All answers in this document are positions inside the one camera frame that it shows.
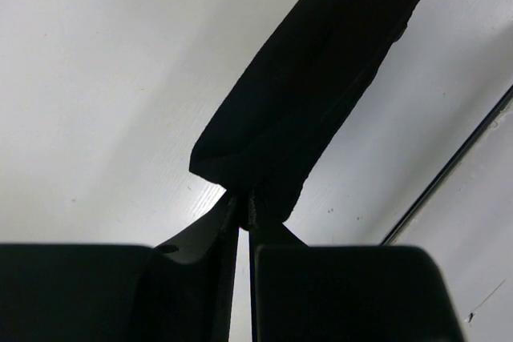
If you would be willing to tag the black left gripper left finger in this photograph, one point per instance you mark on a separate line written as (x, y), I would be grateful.
(180, 290)

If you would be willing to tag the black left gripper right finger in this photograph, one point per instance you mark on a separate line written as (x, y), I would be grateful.
(343, 293)

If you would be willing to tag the black skirt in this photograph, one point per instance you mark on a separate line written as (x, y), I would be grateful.
(283, 111)

